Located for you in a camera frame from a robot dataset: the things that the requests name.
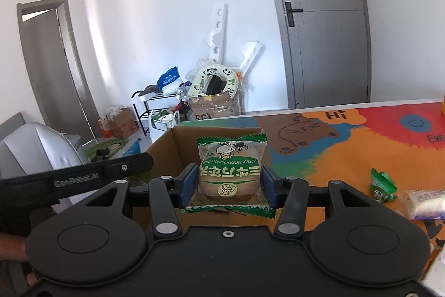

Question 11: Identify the green bread snack packet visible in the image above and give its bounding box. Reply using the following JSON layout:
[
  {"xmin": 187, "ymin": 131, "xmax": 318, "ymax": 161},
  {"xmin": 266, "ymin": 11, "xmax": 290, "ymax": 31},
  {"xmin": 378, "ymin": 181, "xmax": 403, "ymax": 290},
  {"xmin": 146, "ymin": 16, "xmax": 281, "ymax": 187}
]
[{"xmin": 184, "ymin": 133, "xmax": 275, "ymax": 219}]

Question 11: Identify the grey room door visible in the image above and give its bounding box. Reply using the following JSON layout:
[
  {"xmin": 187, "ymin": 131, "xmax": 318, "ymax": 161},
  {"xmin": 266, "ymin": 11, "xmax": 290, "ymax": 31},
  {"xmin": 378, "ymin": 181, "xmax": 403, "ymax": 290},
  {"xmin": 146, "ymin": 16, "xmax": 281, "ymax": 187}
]
[{"xmin": 275, "ymin": 0, "xmax": 371, "ymax": 109}]

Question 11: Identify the person left hand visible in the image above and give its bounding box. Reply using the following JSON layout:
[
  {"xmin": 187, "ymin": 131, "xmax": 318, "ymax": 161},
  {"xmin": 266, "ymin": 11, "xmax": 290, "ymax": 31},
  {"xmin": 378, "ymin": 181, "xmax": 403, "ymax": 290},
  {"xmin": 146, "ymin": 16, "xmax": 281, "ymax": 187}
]
[{"xmin": 0, "ymin": 231, "xmax": 38, "ymax": 287}]

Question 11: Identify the grey sofa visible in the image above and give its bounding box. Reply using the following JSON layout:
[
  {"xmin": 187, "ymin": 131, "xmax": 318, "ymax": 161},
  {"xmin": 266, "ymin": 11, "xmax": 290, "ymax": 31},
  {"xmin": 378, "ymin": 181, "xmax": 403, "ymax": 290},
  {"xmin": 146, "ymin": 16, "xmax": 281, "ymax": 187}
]
[{"xmin": 0, "ymin": 113, "xmax": 88, "ymax": 179}]

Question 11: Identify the green floor mat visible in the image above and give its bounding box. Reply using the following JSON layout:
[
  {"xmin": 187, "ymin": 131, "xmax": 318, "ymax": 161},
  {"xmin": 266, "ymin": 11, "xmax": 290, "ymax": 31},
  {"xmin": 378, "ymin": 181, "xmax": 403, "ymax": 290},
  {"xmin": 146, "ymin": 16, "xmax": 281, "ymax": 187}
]
[{"xmin": 85, "ymin": 139, "xmax": 128, "ymax": 162}]

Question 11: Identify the white plastic shopping bag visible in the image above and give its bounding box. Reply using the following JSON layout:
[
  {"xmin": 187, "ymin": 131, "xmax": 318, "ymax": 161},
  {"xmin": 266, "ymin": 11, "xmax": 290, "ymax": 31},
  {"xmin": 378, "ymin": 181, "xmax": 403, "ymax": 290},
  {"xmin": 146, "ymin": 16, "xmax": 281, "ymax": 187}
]
[{"xmin": 149, "ymin": 109, "xmax": 180, "ymax": 143}]

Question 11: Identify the small orange cardboard box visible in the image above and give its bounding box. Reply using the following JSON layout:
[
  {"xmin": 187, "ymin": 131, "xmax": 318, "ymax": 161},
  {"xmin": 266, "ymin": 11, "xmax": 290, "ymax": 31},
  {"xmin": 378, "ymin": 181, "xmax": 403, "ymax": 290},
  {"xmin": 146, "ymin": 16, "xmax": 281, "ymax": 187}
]
[{"xmin": 97, "ymin": 105, "xmax": 137, "ymax": 139}]

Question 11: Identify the black metal shoe rack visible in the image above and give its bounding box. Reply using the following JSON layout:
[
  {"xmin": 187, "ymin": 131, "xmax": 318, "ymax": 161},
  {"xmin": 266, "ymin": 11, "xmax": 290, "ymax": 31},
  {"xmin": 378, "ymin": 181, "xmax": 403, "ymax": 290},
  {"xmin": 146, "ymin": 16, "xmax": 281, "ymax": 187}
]
[{"xmin": 131, "ymin": 90, "xmax": 180, "ymax": 136}]

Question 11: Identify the small green snack packet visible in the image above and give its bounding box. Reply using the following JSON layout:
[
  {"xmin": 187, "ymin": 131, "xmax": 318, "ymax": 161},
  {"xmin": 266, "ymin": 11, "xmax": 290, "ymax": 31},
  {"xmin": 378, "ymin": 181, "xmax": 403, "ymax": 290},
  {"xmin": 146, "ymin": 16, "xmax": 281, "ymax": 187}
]
[{"xmin": 370, "ymin": 168, "xmax": 397, "ymax": 203}]

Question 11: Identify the colourful cartoon table mat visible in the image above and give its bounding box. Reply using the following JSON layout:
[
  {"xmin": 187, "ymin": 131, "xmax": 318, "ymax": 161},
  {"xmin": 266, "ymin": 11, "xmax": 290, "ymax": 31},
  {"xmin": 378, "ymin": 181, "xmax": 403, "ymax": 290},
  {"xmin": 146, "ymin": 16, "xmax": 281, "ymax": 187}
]
[{"xmin": 176, "ymin": 101, "xmax": 445, "ymax": 270}]

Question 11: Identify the SF cardboard box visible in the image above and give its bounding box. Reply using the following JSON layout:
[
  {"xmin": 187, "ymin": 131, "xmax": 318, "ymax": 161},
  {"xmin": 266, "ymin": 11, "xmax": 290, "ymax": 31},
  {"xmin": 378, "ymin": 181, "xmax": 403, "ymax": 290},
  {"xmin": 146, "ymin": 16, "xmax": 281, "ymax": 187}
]
[{"xmin": 186, "ymin": 92, "xmax": 240, "ymax": 121}]

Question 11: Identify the panda toilet seat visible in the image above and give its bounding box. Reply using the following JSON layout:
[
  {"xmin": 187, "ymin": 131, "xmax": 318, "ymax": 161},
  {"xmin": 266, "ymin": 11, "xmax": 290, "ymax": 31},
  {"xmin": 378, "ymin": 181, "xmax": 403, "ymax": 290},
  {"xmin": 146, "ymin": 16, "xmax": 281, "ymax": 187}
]
[{"xmin": 188, "ymin": 63, "xmax": 240, "ymax": 99}]

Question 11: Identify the blue white bag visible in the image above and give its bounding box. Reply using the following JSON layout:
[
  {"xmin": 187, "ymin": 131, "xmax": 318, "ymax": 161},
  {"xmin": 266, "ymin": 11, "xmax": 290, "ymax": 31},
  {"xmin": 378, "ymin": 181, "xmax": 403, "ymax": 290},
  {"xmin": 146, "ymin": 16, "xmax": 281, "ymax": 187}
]
[{"xmin": 157, "ymin": 66, "xmax": 180, "ymax": 90}]

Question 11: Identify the purple white snack bag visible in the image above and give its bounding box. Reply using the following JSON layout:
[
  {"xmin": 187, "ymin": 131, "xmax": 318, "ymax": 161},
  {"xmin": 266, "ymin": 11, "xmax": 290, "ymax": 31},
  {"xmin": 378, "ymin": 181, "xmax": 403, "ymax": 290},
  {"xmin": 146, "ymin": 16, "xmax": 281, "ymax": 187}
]
[{"xmin": 399, "ymin": 190, "xmax": 445, "ymax": 220}]

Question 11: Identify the grey side door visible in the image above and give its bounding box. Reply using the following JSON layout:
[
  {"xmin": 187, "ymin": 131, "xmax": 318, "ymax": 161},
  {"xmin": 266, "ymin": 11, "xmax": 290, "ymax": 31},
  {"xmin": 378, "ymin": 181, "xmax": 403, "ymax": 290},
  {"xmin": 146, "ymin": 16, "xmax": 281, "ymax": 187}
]
[{"xmin": 17, "ymin": 0, "xmax": 99, "ymax": 143}]

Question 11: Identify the short white foam board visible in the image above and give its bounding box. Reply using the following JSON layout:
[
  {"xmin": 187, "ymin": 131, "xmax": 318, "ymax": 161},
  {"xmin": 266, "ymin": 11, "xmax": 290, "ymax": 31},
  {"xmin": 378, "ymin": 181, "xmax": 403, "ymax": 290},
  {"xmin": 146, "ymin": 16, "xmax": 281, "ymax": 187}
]
[{"xmin": 238, "ymin": 41, "xmax": 263, "ymax": 76}]

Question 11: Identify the tall white foam board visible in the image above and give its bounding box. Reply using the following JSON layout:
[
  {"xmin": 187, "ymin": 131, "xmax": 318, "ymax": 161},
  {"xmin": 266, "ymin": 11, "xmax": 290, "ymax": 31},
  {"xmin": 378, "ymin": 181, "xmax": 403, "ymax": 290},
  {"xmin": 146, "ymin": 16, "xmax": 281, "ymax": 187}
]
[{"xmin": 204, "ymin": 3, "xmax": 228, "ymax": 63}]

